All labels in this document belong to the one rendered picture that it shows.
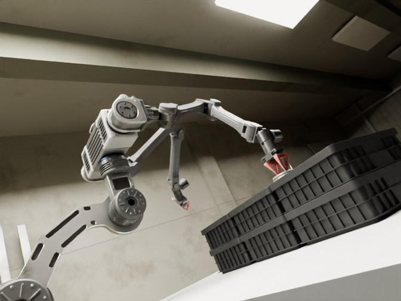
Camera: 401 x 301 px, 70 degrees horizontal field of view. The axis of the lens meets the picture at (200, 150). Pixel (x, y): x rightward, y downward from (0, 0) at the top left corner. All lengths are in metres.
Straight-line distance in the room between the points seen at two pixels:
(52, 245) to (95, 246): 2.03
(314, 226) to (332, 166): 0.21
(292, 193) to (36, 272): 0.95
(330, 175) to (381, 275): 0.51
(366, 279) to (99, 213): 1.12
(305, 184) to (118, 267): 2.64
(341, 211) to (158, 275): 2.77
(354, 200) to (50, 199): 2.98
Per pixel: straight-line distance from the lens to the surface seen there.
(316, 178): 0.92
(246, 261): 1.32
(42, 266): 1.27
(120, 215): 1.28
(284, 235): 1.08
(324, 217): 0.96
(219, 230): 1.40
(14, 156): 3.59
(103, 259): 3.30
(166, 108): 1.30
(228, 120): 1.45
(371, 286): 0.45
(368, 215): 0.89
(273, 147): 1.26
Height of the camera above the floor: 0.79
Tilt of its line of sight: 20 degrees up
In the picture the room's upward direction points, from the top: 25 degrees counter-clockwise
